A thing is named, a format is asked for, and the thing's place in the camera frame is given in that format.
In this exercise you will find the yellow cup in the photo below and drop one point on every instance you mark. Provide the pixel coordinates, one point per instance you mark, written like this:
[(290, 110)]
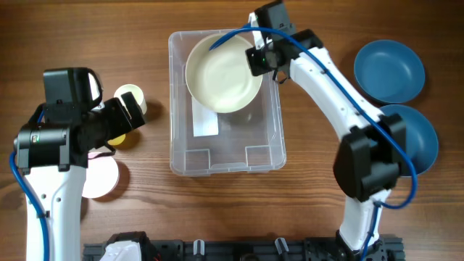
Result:
[(117, 141)]

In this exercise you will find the pink bowl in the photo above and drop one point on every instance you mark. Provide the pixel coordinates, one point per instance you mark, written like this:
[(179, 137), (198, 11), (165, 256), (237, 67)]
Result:
[(102, 176)]

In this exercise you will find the blue plate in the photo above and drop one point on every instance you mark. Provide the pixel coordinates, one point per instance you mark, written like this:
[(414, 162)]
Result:
[(422, 143), (389, 72)]

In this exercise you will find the cream cup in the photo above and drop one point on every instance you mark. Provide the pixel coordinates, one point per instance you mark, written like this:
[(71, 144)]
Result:
[(137, 93)]

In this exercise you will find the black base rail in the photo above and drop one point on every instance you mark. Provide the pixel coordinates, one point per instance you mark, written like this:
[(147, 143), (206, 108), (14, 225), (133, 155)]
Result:
[(388, 247)]

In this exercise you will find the white paper label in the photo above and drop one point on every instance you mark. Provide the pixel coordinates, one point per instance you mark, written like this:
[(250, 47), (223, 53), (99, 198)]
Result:
[(204, 121)]

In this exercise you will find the clear plastic storage container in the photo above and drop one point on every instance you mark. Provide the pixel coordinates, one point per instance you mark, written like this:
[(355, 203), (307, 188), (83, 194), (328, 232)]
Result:
[(250, 140)]

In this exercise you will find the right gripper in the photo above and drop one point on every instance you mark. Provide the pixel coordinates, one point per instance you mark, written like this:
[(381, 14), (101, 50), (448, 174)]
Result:
[(256, 60)]

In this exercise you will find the cream plate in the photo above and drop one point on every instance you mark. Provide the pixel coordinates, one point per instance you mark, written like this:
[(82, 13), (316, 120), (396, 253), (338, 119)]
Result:
[(221, 79)]

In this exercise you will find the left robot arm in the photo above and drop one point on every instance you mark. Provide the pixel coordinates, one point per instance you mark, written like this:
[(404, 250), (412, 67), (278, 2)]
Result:
[(50, 161)]

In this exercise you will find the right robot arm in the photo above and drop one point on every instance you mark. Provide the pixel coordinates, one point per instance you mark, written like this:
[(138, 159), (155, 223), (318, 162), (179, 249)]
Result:
[(371, 155)]

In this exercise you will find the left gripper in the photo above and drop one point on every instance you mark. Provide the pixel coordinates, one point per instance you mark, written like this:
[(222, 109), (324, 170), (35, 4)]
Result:
[(118, 114)]

